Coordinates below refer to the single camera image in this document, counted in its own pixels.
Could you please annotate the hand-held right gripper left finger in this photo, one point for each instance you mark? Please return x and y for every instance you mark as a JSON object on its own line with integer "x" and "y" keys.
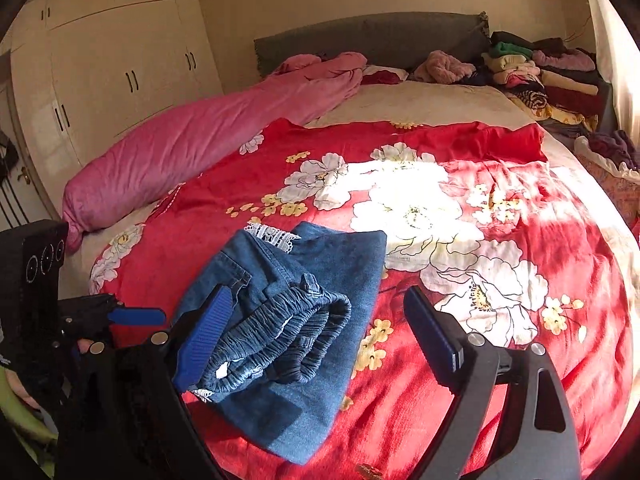
{"x": 200, "y": 342}

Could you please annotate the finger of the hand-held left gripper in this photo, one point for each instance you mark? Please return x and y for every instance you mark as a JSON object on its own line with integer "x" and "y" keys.
{"x": 137, "y": 316}

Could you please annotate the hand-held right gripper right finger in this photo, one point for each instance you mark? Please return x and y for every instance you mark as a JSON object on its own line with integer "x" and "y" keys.
{"x": 430, "y": 335}

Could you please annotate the blue denim pants white lace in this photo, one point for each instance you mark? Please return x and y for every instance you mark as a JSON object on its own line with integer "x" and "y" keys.
{"x": 310, "y": 400}

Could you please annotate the person's left forearm green sleeve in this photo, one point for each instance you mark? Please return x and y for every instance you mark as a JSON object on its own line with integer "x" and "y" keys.
{"x": 20, "y": 427}

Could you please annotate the person's left hand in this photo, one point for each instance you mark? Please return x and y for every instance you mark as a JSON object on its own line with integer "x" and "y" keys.
{"x": 25, "y": 392}

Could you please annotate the red floral blanket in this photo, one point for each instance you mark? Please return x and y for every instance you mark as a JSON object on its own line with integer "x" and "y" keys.
{"x": 500, "y": 360}

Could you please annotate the pink pillow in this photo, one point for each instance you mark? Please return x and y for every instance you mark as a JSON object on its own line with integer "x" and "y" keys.
{"x": 200, "y": 140}

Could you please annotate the frilled laundry basket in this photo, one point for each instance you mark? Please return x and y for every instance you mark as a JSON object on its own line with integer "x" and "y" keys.
{"x": 615, "y": 185}

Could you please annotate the cream wardrobe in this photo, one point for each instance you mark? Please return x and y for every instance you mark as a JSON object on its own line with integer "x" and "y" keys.
{"x": 125, "y": 60}

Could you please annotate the dark red cloth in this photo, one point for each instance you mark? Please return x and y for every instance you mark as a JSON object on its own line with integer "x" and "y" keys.
{"x": 382, "y": 77}

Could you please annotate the dark purple clothes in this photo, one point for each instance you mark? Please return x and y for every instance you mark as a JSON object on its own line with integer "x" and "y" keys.
{"x": 617, "y": 147}

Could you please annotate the pink fluffy cloth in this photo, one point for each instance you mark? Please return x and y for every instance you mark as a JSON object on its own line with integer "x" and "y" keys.
{"x": 442, "y": 66}

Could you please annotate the pile of folded clothes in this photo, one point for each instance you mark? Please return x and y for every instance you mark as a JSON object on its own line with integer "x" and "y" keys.
{"x": 550, "y": 85}

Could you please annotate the grey padded headboard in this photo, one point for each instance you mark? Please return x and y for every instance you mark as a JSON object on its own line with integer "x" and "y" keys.
{"x": 375, "y": 35}

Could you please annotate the cream curtain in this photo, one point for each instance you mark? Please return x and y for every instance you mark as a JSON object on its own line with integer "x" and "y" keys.
{"x": 617, "y": 60}

